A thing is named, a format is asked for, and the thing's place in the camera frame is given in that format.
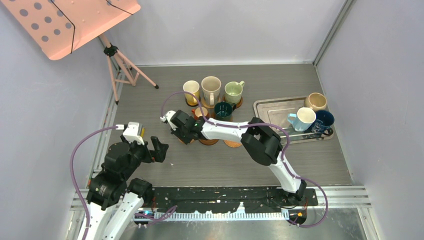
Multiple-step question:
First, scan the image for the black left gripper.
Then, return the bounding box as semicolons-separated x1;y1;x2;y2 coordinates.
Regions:
121;133;168;179

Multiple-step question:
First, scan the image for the small brown cup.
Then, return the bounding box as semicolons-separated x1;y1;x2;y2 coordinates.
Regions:
191;107;210;121

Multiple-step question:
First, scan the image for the orange black face coaster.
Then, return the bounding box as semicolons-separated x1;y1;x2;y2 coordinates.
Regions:
185;98;199;107

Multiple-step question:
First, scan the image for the dark wooden coaster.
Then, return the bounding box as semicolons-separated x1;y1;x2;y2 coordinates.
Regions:
198;139;219;146
222;96;243;110

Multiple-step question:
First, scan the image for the woven rattan coaster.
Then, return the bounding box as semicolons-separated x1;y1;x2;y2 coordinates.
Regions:
200;98;219;109
224;140;242;148

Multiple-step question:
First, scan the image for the dark green mug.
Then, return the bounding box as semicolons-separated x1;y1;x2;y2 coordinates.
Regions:
213;101;236;122

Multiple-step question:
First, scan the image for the yellow cup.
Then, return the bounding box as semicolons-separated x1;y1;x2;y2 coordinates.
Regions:
183;80;200;102

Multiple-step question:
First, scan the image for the cream mug tall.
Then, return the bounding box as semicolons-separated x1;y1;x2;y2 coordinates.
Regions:
201;76;222;106

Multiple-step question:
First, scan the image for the light green mug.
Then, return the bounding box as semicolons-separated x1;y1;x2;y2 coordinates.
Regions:
224;81;245;104

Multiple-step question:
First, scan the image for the white light blue mug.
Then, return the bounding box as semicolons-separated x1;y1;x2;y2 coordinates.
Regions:
287;107;316;132

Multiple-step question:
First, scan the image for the beige mug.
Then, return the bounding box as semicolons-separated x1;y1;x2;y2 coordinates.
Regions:
303;92;327;112

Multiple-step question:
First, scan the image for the navy blue mug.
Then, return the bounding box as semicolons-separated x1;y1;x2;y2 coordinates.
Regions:
311;110;335;136

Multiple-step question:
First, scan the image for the light orange wooden coaster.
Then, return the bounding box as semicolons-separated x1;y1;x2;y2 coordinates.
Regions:
178;139;195;145

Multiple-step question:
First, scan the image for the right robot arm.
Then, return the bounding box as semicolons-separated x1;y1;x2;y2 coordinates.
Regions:
160;110;307;205

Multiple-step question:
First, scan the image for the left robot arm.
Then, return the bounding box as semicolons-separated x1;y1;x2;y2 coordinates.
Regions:
78;136;169;240

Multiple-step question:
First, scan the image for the metal tray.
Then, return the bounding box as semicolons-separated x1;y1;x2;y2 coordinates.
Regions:
253;96;335;144

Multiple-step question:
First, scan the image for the pink music stand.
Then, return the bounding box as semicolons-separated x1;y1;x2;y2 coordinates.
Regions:
2;0;159;104

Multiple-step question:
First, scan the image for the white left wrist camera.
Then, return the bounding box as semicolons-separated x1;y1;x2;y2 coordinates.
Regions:
115;122;145;146

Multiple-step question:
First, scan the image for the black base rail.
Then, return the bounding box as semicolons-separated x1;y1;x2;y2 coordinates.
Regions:
142;186;319;214

